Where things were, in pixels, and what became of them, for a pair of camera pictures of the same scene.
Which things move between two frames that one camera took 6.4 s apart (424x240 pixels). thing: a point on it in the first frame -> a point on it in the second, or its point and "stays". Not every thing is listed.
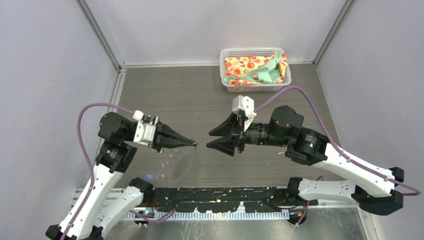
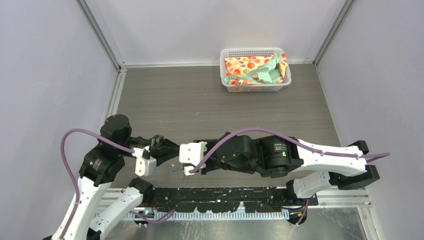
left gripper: x=159 y=143 -> x=163 y=148
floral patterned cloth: x=264 y=69 stays
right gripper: x=226 y=144 -> x=207 y=168
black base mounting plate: x=227 y=199 stays
